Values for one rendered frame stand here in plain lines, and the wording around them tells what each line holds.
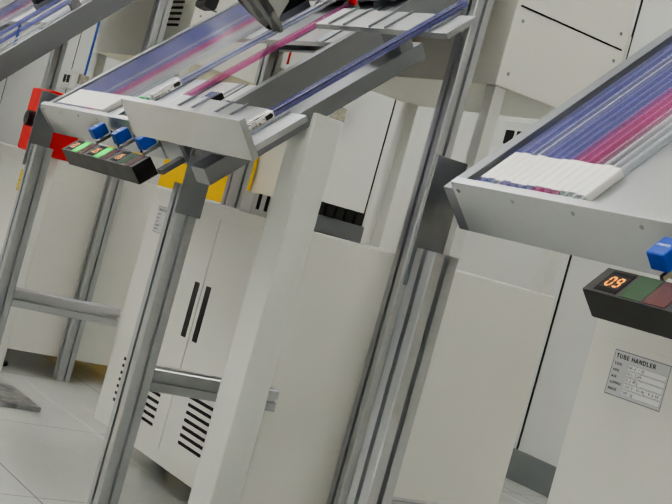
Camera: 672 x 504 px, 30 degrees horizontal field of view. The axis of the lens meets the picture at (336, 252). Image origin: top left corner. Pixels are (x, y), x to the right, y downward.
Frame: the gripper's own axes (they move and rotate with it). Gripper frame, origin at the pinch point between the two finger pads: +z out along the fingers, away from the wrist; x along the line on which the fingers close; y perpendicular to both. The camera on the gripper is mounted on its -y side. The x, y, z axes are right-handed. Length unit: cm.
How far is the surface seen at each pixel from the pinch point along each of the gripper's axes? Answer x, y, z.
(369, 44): -10.0, 10.0, 11.6
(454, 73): -13.2, 20.2, 27.2
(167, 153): -1.0, -31.2, 2.9
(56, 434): 64, -76, 60
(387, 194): 56, 24, 75
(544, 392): 85, 43, 186
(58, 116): 50, -30, 0
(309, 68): -9.9, -2.8, 6.6
